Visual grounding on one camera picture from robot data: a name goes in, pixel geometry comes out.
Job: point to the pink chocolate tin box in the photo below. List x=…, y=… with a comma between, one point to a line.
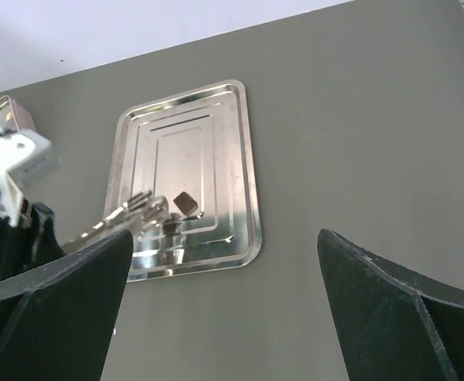
x=14, y=116

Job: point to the dark ridged chocolate square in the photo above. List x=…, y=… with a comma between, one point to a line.
x=186, y=203

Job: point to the steel tongs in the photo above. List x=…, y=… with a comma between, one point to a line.
x=138, y=214

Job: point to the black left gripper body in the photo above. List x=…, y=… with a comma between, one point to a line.
x=30, y=244

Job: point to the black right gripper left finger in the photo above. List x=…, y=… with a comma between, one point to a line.
x=57, y=320

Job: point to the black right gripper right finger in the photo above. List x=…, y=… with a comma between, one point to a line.
x=392, y=322

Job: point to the steel serving tray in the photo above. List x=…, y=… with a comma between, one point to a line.
x=197, y=141

